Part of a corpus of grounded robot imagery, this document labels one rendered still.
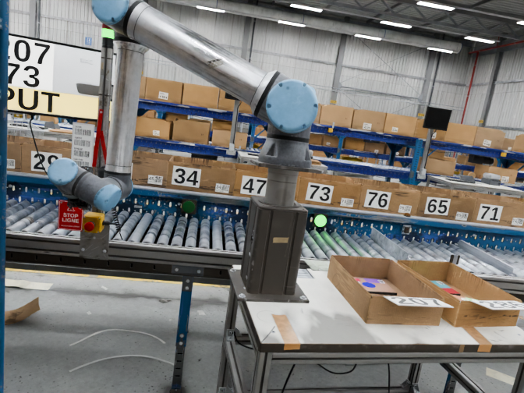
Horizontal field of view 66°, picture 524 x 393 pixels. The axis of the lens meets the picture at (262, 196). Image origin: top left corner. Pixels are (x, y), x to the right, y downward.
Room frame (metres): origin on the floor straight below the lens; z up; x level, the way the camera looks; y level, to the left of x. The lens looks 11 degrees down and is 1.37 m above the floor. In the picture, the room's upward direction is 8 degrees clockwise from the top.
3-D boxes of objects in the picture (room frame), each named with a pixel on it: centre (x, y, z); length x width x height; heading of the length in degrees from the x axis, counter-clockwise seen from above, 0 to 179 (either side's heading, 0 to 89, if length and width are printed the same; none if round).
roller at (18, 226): (1.89, 1.10, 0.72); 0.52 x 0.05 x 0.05; 9
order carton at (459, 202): (2.69, -1.16, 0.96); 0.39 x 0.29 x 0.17; 99
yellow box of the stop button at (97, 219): (1.62, 0.65, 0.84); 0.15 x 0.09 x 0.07; 99
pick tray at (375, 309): (1.45, -0.50, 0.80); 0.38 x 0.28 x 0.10; 13
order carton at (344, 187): (2.57, -0.39, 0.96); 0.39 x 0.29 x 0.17; 98
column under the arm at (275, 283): (1.42, -0.06, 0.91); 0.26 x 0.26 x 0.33; 14
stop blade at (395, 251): (2.16, -0.73, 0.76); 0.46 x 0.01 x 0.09; 9
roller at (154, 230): (1.97, 0.52, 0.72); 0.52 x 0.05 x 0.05; 9
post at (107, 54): (1.67, 0.69, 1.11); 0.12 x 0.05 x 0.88; 99
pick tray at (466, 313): (1.53, -0.81, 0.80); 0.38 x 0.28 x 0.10; 17
